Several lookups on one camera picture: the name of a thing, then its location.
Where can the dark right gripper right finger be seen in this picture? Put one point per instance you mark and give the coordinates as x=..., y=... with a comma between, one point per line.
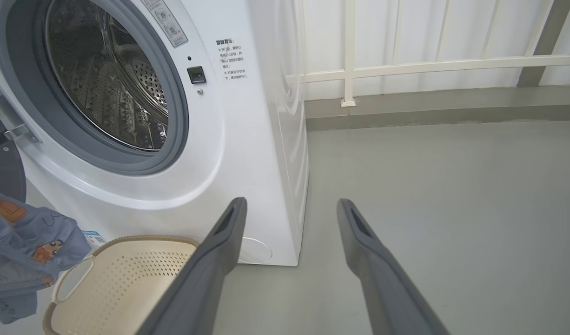
x=382, y=279

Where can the white metal railing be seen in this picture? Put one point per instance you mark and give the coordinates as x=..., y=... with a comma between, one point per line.
x=406, y=67

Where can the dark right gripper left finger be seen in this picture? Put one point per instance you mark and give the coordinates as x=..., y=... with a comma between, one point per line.
x=206, y=279

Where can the steel perforated washer drum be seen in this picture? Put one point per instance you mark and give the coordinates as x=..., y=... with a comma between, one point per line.
x=103, y=79

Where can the black round glass washer door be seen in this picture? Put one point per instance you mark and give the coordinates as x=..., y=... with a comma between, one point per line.
x=8, y=172

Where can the round white filter cover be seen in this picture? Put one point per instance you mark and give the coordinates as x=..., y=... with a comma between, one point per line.
x=257, y=251

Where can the grey post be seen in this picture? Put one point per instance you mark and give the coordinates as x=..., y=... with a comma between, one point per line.
x=543, y=46

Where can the grey warning label sticker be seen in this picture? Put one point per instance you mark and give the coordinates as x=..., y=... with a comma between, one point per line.
x=166, y=21

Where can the white front-load washing machine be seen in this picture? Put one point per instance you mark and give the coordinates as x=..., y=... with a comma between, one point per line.
x=229, y=153

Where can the blue energy label sticker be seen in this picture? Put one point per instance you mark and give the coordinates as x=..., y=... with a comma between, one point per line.
x=94, y=239

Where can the blue cartoon print garment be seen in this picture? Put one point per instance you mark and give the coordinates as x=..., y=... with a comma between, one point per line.
x=20, y=251

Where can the cream perforated laundry basket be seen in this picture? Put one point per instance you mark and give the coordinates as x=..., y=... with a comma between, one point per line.
x=127, y=288

